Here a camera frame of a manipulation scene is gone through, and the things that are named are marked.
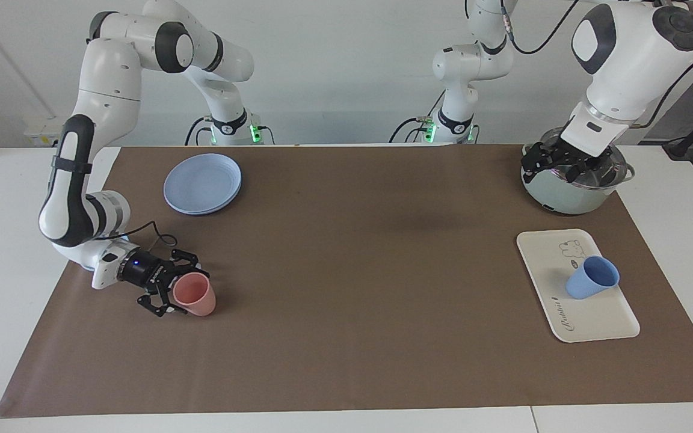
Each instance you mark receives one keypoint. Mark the blue plastic cup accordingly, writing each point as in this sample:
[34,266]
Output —
[587,282]

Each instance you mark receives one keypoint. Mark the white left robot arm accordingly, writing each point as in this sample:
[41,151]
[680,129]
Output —
[641,54]

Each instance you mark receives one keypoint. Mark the pink plastic cup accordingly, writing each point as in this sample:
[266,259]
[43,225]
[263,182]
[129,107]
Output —
[197,297]

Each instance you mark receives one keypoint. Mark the mint green cooking pot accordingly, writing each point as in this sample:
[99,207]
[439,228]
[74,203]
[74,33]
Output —
[563,197]

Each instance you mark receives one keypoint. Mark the brown table mat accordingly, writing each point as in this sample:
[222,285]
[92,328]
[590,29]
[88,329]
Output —
[352,288]

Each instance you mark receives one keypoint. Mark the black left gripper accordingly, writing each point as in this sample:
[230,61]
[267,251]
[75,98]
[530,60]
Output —
[572,151]

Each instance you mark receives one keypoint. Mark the blue plate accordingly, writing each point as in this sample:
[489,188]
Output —
[202,183]

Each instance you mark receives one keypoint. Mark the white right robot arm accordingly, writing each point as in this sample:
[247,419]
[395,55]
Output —
[109,78]

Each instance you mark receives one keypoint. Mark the white power strip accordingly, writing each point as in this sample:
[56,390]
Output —
[43,133]

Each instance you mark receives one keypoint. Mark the cream rabbit print tray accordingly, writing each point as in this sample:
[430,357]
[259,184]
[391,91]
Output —
[599,319]

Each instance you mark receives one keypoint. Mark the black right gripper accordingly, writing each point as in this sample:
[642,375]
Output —
[145,272]

